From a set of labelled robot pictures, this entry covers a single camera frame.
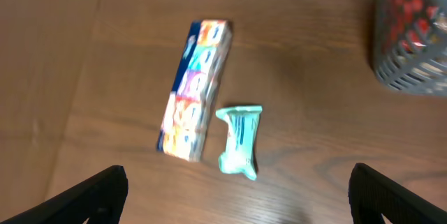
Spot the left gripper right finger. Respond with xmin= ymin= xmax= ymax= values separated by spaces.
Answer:
xmin=349 ymin=163 xmax=446 ymax=224

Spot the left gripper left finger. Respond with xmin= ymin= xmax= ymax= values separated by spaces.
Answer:
xmin=2 ymin=165 xmax=129 ymax=224

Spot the Kleenex tissue multipack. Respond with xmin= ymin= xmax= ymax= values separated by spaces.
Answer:
xmin=156 ymin=20 xmax=233 ymax=162

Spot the teal wet wipes packet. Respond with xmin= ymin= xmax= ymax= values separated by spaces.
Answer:
xmin=216 ymin=105 xmax=263 ymax=181

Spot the orange spaghetti packet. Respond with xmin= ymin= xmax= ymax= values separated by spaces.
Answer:
xmin=381 ymin=0 xmax=446 ymax=54

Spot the grey plastic basket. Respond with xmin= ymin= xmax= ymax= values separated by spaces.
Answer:
xmin=372 ymin=0 xmax=446 ymax=96

